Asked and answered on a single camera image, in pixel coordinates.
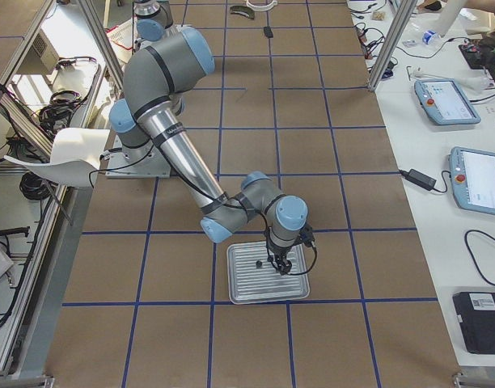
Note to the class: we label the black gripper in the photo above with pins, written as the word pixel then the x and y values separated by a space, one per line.
pixel 278 254

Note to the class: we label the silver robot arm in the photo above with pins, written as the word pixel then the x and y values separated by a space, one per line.
pixel 153 17
pixel 153 76

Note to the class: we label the ribbed metal tray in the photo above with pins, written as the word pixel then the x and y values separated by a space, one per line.
pixel 248 284

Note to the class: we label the black power adapter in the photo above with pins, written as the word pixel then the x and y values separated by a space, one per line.
pixel 421 180

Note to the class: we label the black box with label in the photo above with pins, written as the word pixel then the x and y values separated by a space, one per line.
pixel 476 315

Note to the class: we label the near blue teach pendant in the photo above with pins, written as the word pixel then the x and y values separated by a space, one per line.
pixel 473 179

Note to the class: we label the blue teach pendant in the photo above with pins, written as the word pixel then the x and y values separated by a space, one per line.
pixel 473 179
pixel 445 103

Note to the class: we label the far blue teach pendant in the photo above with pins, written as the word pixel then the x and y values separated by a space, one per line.
pixel 445 103

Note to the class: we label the black brake pad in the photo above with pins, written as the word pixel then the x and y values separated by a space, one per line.
pixel 268 32

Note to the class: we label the green brake shoe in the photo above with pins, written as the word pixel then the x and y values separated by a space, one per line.
pixel 244 11

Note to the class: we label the clear plastic bottle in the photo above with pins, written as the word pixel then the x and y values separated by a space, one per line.
pixel 430 38

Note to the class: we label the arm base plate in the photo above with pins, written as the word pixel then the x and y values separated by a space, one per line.
pixel 136 157

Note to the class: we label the white curved plastic bracket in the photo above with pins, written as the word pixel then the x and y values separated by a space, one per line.
pixel 261 7

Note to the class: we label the aluminium frame post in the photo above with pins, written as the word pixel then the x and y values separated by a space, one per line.
pixel 394 33

